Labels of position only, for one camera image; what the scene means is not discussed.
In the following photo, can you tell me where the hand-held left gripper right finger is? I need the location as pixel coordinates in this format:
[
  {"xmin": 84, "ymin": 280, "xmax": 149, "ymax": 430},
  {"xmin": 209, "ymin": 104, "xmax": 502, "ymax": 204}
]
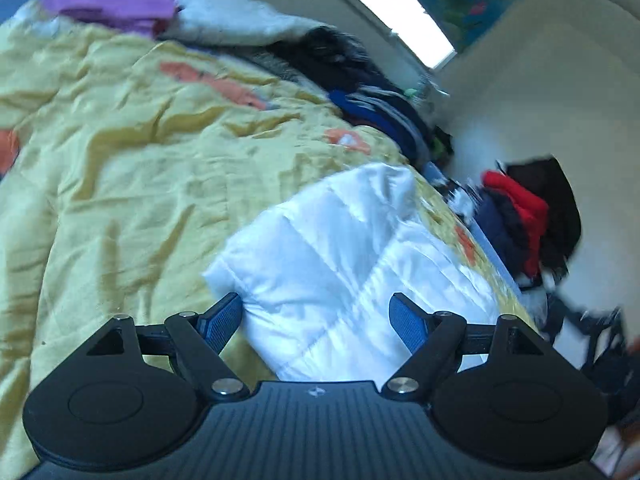
[{"xmin": 380, "ymin": 292, "xmax": 544, "ymax": 404}]

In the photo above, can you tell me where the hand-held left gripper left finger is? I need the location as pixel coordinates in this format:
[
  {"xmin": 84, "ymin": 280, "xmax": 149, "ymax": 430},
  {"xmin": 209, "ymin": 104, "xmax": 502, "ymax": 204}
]
[{"xmin": 85, "ymin": 292, "xmax": 251, "ymax": 404}]

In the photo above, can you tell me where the white quilted garment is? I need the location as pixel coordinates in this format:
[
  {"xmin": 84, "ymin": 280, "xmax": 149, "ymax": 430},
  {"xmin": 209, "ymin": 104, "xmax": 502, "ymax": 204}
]
[{"xmin": 202, "ymin": 161, "xmax": 526, "ymax": 384}]

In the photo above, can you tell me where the pile of dark clothes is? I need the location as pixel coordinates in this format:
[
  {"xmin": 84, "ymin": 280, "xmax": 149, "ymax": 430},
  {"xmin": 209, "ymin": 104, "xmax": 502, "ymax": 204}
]
[{"xmin": 267, "ymin": 26, "xmax": 453, "ymax": 167}]

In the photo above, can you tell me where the navy garment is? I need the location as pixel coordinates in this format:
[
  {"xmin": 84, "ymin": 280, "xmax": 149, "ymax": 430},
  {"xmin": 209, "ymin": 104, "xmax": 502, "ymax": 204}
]
[{"xmin": 474, "ymin": 194, "xmax": 532, "ymax": 278}]

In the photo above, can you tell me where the red jacket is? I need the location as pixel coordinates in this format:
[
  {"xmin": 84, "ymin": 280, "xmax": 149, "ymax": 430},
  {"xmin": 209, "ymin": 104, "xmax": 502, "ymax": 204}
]
[{"xmin": 481, "ymin": 170, "xmax": 550, "ymax": 277}]

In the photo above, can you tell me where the yellow printed blanket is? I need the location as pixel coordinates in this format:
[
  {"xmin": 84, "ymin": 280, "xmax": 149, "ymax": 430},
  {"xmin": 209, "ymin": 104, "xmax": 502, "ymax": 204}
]
[{"xmin": 0, "ymin": 0, "xmax": 541, "ymax": 476}]

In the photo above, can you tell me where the black garment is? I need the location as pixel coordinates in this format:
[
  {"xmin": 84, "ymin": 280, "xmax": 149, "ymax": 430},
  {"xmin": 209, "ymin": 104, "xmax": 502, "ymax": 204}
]
[{"xmin": 504, "ymin": 156, "xmax": 584, "ymax": 272}]

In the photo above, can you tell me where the dark cloth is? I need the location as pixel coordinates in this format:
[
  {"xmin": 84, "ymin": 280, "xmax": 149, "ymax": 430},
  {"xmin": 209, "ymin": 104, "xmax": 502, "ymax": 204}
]
[{"xmin": 542, "ymin": 294, "xmax": 638, "ymax": 413}]

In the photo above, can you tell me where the white blanket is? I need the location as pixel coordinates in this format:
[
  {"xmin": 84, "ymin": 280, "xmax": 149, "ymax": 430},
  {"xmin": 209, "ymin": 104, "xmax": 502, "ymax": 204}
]
[{"xmin": 169, "ymin": 0, "xmax": 327, "ymax": 47}]

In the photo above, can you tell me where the window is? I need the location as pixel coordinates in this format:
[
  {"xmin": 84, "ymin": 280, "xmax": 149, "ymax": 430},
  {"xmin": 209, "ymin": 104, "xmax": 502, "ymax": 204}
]
[{"xmin": 349, "ymin": 0, "xmax": 457, "ymax": 70}]

